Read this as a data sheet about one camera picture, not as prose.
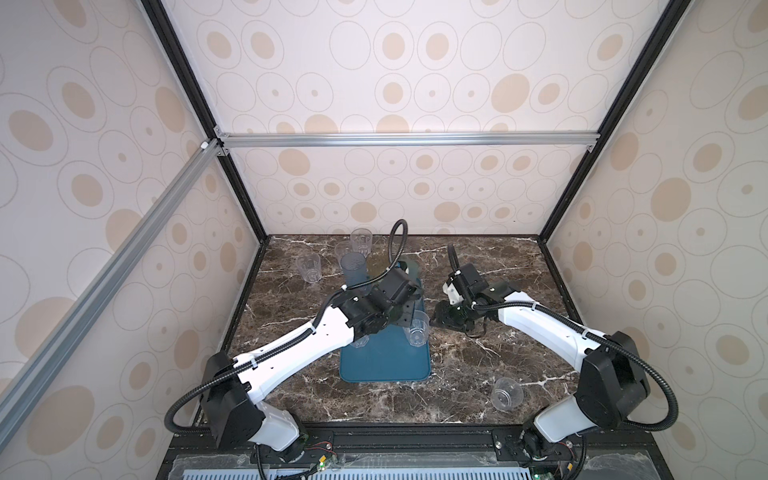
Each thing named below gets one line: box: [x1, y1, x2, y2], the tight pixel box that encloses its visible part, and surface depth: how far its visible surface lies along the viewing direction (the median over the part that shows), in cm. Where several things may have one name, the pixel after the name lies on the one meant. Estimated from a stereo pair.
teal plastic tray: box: [340, 325, 431, 383], surface depth 91 cm
